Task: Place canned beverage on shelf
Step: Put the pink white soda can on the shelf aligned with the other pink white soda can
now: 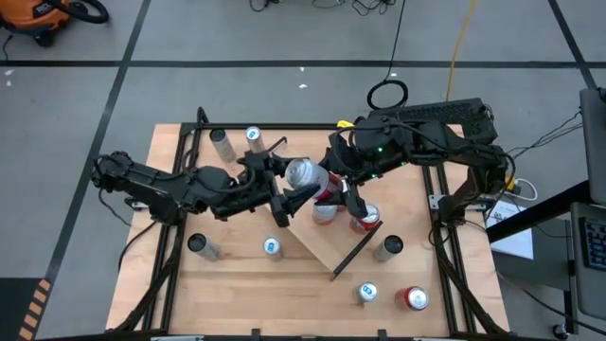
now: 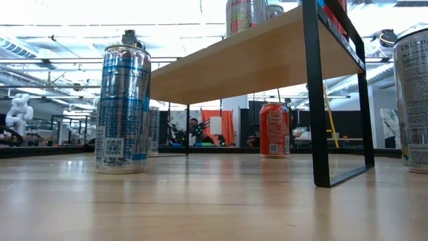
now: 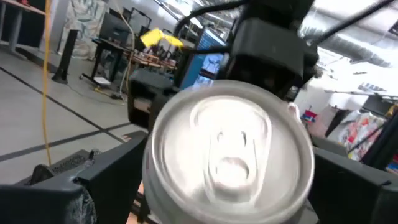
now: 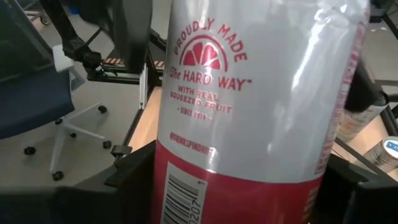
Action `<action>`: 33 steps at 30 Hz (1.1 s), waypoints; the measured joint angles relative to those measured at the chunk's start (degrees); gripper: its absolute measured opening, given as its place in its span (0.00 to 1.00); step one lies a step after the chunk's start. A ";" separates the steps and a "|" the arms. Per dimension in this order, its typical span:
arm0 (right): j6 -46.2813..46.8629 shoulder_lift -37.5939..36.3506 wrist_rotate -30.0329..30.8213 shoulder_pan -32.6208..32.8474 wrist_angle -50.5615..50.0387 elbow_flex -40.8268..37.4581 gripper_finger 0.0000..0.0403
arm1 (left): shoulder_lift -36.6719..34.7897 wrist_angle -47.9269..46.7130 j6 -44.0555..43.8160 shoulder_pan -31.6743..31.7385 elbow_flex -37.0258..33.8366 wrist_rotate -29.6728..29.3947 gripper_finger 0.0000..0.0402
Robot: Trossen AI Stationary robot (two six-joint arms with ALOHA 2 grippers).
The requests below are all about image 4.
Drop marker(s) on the silver blue slim can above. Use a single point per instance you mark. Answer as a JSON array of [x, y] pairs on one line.
[[382, 155]]

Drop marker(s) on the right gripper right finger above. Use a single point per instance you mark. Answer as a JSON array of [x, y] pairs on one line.
[[357, 202]]

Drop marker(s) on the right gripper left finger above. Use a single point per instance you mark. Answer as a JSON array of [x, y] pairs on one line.
[[130, 193]]

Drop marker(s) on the silver aluminium extrusion post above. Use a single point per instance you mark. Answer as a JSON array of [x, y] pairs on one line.
[[143, 87]]

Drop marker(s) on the black table edge clip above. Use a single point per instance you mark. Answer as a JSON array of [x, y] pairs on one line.
[[121, 151]]

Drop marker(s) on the silver red Spindrift can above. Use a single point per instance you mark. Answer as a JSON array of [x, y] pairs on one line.
[[248, 124]]

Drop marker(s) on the black mat with orange stripes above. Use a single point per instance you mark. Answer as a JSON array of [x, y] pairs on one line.
[[112, 61]]

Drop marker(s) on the blue office chair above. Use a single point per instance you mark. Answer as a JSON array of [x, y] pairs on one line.
[[31, 102]]

